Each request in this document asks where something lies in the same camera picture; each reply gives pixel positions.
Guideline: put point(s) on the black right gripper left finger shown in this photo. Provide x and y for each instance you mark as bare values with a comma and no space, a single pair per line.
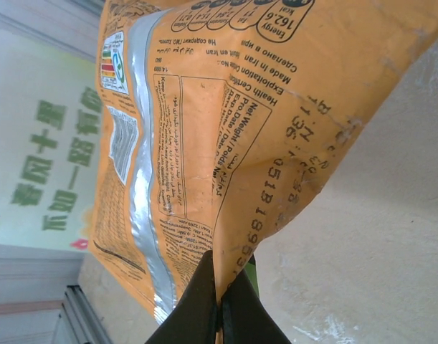
197,311

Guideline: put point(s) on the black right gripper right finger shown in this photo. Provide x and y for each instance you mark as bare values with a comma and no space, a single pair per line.
247,315

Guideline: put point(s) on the green snack bag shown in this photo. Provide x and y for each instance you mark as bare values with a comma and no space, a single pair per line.
253,267

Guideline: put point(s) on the yellow-orange snack packet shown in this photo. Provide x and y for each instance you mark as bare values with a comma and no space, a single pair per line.
240,107

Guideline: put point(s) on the white printed paper bag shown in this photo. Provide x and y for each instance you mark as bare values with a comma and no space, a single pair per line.
43,143

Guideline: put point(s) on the aluminium side rail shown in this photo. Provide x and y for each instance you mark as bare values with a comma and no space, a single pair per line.
82,315

